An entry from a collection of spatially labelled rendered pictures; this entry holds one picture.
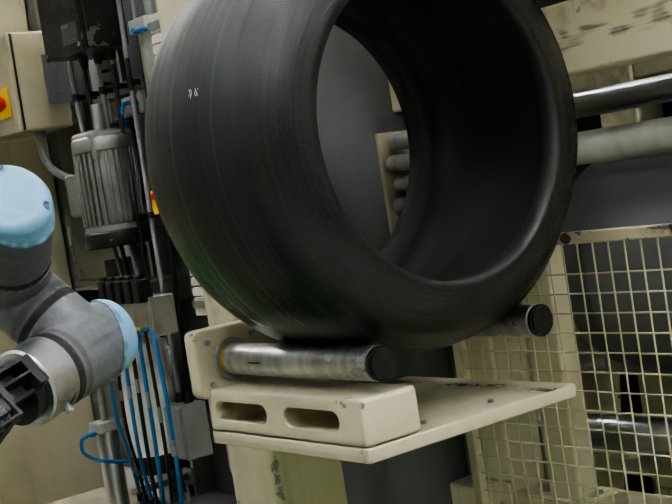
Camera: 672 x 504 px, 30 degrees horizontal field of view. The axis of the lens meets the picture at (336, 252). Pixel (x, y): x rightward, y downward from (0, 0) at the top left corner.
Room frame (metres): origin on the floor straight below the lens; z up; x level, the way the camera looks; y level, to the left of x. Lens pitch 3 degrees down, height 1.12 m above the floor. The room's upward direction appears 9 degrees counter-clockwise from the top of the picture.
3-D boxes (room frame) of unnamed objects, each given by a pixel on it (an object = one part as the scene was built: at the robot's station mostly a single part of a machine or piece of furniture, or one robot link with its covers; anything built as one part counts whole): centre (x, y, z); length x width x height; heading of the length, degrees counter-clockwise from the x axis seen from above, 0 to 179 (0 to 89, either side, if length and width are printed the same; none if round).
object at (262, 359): (1.65, 0.07, 0.90); 0.35 x 0.05 x 0.05; 37
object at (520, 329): (1.82, -0.16, 0.90); 0.35 x 0.05 x 0.05; 37
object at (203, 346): (1.88, 0.06, 0.90); 0.40 x 0.03 x 0.10; 127
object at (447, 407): (1.74, -0.04, 0.80); 0.37 x 0.36 x 0.02; 127
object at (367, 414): (1.65, 0.07, 0.83); 0.36 x 0.09 x 0.06; 37
